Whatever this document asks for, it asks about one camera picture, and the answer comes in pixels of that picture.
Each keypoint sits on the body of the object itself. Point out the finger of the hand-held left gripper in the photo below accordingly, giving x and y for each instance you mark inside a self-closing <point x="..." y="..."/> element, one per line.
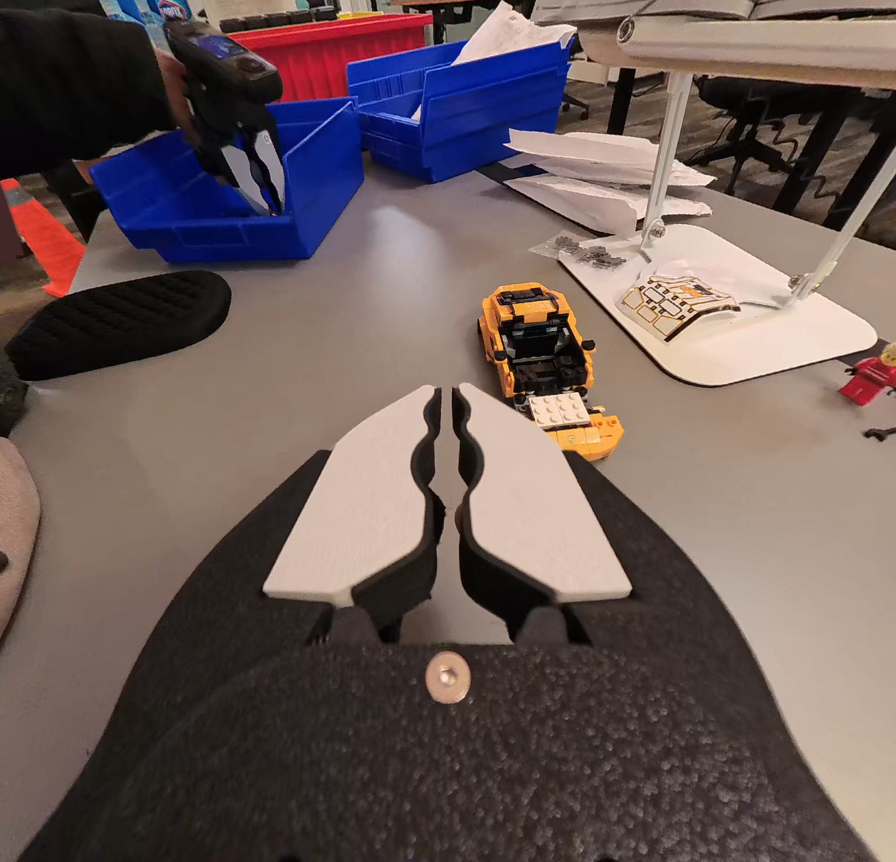
<point x="271" y="169"/>
<point x="241" y="173"/>

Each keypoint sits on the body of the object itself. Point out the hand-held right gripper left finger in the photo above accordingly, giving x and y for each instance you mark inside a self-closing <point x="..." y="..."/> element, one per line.
<point x="364" y="498"/>

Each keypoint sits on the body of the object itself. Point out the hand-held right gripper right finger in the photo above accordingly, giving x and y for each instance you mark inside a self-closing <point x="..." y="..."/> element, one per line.
<point x="539" y="512"/>

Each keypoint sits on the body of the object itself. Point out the blue plastic bin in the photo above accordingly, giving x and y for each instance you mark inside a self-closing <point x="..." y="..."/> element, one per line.
<point x="385" y="85"/>
<point x="504" y="127"/>
<point x="210" y="239"/>

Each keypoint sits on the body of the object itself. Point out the person's left forearm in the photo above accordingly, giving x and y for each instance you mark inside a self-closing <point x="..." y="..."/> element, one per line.
<point x="77" y="85"/>

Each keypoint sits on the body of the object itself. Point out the orange lego car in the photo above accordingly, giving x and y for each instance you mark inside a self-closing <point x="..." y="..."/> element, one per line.
<point x="518" y="309"/>

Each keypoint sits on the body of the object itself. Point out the lego sticker sheet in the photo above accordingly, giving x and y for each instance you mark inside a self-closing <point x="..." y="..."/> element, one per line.
<point x="672" y="302"/>

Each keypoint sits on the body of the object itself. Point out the red lego minifigure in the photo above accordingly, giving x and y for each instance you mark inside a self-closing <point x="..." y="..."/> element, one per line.
<point x="868" y="379"/>

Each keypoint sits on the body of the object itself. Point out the person's left hand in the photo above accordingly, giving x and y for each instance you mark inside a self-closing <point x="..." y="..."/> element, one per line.
<point x="176" y="99"/>

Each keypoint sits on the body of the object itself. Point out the row of black jars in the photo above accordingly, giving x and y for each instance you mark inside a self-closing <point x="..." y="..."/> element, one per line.
<point x="280" y="19"/>

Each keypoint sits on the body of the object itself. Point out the cleaning wipes canister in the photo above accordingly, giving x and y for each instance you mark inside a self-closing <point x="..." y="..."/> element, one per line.
<point x="119" y="5"/>
<point x="171" y="5"/>

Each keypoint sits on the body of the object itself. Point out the red plastic bin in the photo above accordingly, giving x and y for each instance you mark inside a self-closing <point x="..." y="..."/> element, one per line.
<point x="329" y="57"/>

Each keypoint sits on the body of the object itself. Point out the black wrist rest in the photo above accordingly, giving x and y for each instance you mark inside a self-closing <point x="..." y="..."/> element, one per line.
<point x="119" y="323"/>

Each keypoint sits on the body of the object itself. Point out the orange traffic cone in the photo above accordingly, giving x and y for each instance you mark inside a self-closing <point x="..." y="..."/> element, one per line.
<point x="42" y="239"/>

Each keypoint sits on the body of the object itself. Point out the clear bag of black parts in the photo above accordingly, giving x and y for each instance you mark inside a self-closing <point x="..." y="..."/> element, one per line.
<point x="588" y="253"/>

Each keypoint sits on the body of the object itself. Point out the white book stand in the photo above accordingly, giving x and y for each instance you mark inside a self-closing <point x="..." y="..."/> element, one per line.
<point x="770" y="344"/>

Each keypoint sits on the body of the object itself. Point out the person's beige hoodie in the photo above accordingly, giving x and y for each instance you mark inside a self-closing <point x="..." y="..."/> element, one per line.
<point x="14" y="526"/>

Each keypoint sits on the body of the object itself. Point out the black office chair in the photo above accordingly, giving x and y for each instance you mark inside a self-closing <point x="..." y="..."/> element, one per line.
<point x="756" y="106"/>

